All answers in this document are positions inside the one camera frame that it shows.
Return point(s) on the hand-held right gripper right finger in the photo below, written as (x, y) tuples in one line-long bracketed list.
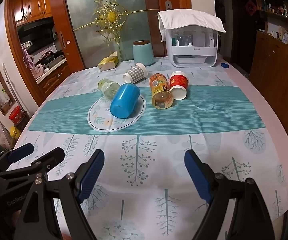
[(199, 177)]

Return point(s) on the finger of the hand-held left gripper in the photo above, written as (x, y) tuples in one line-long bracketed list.
[(21, 152), (51, 158)]

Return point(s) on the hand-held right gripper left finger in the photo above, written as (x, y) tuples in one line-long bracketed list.
[(91, 177)]

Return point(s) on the blue plastic cup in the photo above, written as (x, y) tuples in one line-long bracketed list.
[(124, 102)]

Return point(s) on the clear glass cup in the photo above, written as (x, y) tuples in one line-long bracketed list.
[(107, 88)]

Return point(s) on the orange transparent cup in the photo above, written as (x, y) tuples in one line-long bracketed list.
[(160, 90)]

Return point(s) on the red paper cup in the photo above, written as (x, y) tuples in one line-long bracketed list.
[(178, 81)]

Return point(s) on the grey checked cup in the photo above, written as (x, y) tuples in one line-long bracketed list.
[(136, 72)]

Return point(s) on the yellow container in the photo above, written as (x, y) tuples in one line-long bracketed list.
[(14, 132)]

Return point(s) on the red tin can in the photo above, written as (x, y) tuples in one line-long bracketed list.
[(16, 115)]

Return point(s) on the wooden kitchen counter cabinet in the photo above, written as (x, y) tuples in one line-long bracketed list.
[(54, 76)]

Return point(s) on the pink hanging cloth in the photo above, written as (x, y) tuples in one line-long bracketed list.
[(29, 57)]

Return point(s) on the yellow tissue box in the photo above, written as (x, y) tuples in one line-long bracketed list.
[(107, 63)]

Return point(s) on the blue bottle cap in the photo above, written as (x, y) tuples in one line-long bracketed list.
[(225, 65)]

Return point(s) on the white plastic storage appliance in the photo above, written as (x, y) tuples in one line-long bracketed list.
[(193, 57)]

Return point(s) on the black range hood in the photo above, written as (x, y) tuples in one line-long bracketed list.
[(34, 30)]

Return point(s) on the wooden side cabinet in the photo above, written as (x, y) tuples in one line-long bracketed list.
[(276, 80)]

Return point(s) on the glass door with gold ornament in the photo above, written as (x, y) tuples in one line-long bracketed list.
[(89, 30)]

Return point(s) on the teal canister with brown lid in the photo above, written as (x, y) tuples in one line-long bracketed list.
[(144, 53)]

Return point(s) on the white cloth cover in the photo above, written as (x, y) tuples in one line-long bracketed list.
[(188, 17)]

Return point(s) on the wooden shelf with bottles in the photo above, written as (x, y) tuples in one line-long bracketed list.
[(273, 10)]

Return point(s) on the wooden wall niche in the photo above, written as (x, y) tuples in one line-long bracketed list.
[(0, 92)]

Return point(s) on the wooden kitchen wall cabinets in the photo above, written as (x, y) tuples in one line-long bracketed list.
[(31, 5)]

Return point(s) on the red wall decoration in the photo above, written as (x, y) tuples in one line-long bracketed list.
[(251, 7)]

